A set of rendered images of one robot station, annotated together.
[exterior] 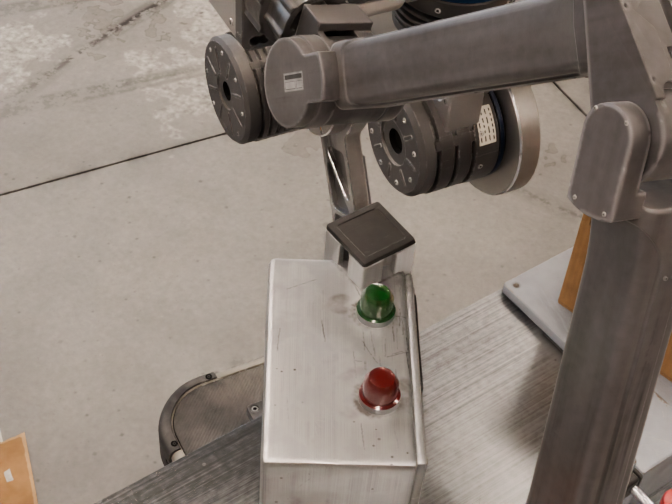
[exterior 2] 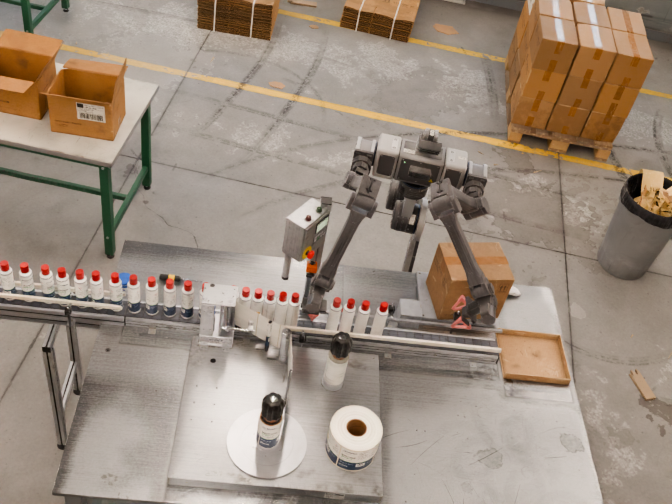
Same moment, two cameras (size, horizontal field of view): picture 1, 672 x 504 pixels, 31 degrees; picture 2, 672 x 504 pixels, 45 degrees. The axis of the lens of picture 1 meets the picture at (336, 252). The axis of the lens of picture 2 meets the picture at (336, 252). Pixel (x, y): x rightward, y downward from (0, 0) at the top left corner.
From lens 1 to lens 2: 251 cm
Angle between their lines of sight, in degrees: 22
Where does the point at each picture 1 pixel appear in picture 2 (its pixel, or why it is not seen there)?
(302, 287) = (312, 203)
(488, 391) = (390, 289)
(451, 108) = (403, 210)
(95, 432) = not seen: hidden behind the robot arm
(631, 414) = (343, 243)
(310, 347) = (305, 210)
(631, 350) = (345, 231)
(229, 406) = not seen: hidden behind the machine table
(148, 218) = (383, 235)
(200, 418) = not seen: hidden behind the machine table
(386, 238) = (327, 202)
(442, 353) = (388, 276)
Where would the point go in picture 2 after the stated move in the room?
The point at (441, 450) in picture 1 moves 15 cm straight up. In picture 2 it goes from (368, 292) to (373, 271)
